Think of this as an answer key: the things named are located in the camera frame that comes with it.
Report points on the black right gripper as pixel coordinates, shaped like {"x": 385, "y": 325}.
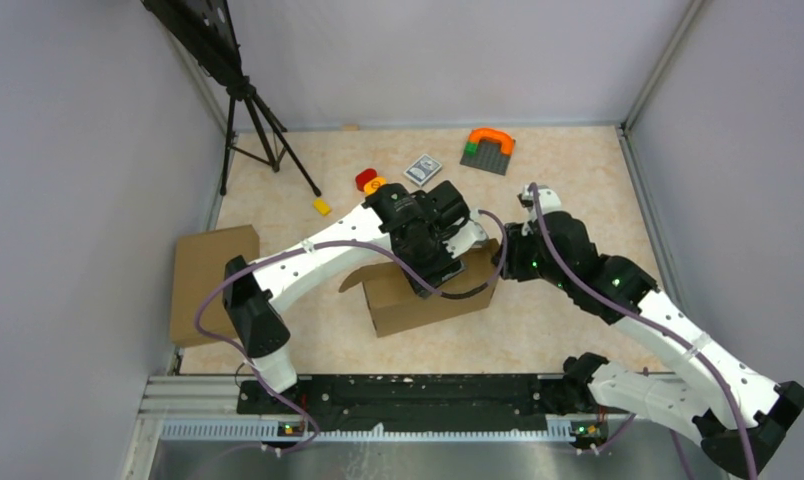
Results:
{"x": 519, "y": 235}

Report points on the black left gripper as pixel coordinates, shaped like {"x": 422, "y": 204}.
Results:
{"x": 444, "y": 268}

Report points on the large cardboard box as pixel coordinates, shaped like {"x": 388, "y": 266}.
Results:
{"x": 393, "y": 306}

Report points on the yellow rectangular block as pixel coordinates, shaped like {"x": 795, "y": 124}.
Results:
{"x": 322, "y": 207}

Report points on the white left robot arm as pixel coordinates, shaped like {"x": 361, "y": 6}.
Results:
{"x": 256, "y": 301}

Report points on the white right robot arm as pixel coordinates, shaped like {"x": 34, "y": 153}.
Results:
{"x": 737, "y": 416}

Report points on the blue playing card box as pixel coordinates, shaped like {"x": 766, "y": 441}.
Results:
{"x": 423, "y": 170}

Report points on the small folded cardboard box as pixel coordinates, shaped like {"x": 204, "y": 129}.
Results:
{"x": 199, "y": 267}

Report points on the yellow oval toy block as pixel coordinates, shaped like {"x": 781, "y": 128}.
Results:
{"x": 373, "y": 185}

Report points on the red oval plastic block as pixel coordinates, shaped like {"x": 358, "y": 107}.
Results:
{"x": 364, "y": 177}

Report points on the green small toy brick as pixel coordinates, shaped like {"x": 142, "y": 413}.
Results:
{"x": 471, "y": 147}

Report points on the orange arch toy block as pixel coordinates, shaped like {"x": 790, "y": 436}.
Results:
{"x": 502, "y": 139}

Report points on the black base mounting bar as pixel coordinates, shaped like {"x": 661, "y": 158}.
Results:
{"x": 452, "y": 403}

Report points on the black tripod stand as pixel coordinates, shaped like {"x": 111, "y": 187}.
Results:
{"x": 206, "y": 30}

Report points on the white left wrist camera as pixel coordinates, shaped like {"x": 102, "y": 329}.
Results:
{"x": 470, "y": 235}

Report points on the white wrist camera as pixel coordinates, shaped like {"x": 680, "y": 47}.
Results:
{"x": 546, "y": 199}
{"x": 470, "y": 235}

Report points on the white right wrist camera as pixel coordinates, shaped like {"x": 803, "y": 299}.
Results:
{"x": 546, "y": 199}

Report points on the grey lego base plate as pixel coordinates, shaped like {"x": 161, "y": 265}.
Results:
{"x": 487, "y": 158}

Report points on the aluminium front rail frame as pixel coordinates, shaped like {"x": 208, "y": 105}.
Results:
{"x": 188, "y": 428}

